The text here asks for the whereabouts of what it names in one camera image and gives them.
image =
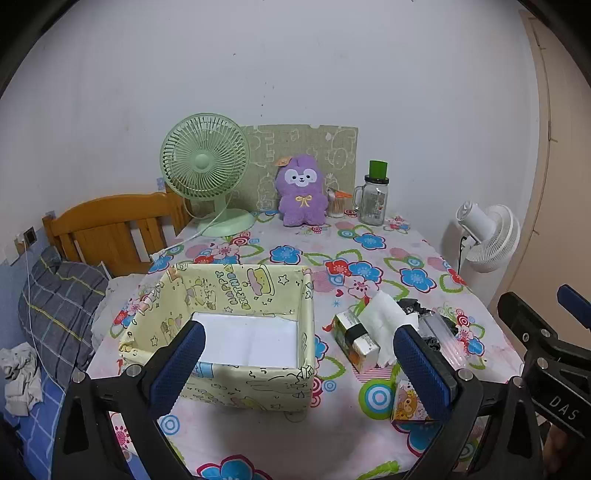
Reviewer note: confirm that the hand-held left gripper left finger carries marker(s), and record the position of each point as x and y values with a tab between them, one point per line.
178	369

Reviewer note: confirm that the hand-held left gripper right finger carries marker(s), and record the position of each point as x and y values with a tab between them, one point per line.
422	369

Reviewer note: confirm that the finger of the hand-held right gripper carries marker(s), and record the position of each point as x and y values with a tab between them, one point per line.
531	327
575	304

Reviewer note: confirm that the bear printed packet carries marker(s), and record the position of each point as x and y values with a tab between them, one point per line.
405	406

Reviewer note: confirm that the white tissue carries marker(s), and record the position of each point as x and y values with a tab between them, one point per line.
383	318

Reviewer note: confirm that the black plastic bag roll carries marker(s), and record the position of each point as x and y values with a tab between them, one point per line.
408	305

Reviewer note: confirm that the tissue pack with black band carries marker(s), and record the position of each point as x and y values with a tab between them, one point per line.
355	341

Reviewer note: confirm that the yellow printed storage box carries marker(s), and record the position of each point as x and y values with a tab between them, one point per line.
240	286

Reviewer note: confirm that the person's right hand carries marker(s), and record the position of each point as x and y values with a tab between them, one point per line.
556	452

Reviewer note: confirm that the white quilt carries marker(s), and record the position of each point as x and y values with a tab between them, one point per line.
115	295

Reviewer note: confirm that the white standing fan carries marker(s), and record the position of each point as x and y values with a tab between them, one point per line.
489	235

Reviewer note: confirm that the beige wardrobe door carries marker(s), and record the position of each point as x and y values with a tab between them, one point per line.
563	184

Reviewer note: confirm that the floral tablecloth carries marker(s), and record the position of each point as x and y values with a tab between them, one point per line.
286	438

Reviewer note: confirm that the grey plaid pillow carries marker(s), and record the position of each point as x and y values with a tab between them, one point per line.
60	304

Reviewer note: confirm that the blue bed sheet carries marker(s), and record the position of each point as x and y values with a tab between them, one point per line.
41	429

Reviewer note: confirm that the white crumpled cloth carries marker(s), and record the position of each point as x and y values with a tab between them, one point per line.
21	378

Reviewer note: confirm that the glass jar with green lid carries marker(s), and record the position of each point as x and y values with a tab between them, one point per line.
371	203

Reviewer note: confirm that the cotton swab jar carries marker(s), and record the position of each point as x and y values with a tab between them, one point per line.
336	205

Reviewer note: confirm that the purple plush toy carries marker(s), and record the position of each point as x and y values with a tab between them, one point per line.
302	203

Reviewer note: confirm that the green desk fan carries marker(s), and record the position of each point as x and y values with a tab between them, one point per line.
203	161

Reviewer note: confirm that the green printed board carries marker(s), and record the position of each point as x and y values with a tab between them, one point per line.
295	138

